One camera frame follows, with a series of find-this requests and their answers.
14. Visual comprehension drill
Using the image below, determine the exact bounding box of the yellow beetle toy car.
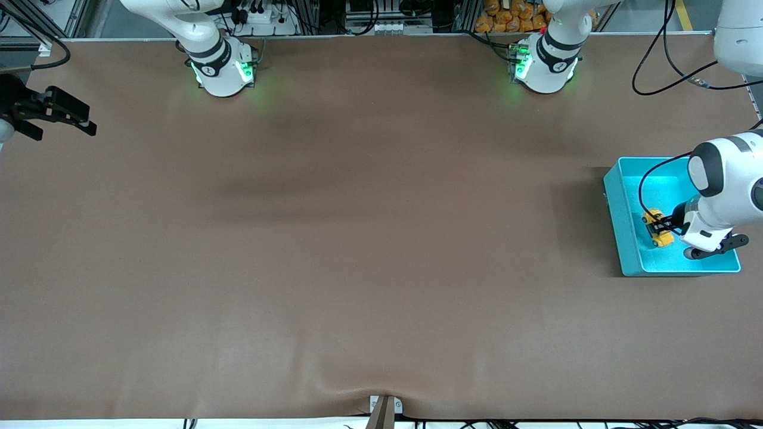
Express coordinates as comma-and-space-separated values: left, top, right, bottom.
641, 208, 675, 248

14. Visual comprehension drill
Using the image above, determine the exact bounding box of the teal plastic storage bin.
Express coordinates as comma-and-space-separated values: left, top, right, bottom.
603, 157, 742, 277

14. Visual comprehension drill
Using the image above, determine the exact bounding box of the white power strip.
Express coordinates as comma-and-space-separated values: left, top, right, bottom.
229, 5, 299, 36

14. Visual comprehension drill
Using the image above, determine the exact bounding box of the orange snack packets pile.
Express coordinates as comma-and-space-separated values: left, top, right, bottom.
475, 0, 552, 34

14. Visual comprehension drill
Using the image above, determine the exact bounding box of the brown table mat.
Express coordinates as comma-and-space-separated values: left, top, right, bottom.
0, 33, 763, 421

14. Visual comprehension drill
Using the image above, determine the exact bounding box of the black and white control unit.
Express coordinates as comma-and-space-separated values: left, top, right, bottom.
345, 0, 434, 35

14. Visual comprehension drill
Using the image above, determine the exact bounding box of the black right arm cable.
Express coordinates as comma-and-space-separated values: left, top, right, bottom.
0, 17, 72, 72

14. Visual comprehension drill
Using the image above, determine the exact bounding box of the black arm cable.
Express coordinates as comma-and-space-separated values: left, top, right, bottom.
0, 17, 72, 72
631, 0, 763, 219

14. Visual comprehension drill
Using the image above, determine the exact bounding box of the aluminium frame rail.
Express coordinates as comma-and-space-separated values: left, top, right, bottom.
0, 0, 111, 49

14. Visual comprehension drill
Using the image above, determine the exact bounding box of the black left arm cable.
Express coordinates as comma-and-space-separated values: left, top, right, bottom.
631, 0, 763, 219

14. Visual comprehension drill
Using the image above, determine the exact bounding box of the metal table clamp bracket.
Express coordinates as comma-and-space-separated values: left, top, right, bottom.
369, 394, 404, 429

